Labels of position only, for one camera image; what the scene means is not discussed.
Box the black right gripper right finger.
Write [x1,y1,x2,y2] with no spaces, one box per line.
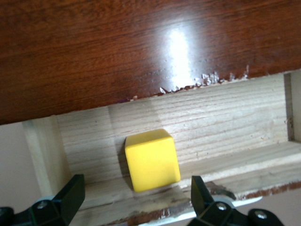
[190,175,283,226]

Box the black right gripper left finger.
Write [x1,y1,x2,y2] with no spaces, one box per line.
[0,174,85,226]

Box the yellow block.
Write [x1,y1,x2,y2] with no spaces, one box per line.
[124,129,182,194]

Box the wooden drawer with white handle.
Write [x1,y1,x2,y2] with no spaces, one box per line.
[22,70,301,226]

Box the dark brown wooden box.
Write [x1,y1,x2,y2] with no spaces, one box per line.
[0,0,301,125]

